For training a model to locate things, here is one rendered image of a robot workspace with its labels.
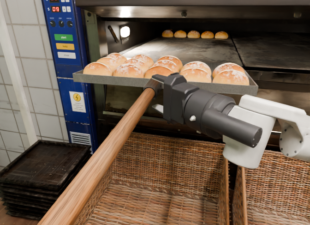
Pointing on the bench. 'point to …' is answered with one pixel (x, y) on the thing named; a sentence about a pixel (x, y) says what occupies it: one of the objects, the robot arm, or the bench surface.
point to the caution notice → (77, 101)
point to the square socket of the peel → (157, 87)
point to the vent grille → (81, 139)
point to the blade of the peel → (251, 90)
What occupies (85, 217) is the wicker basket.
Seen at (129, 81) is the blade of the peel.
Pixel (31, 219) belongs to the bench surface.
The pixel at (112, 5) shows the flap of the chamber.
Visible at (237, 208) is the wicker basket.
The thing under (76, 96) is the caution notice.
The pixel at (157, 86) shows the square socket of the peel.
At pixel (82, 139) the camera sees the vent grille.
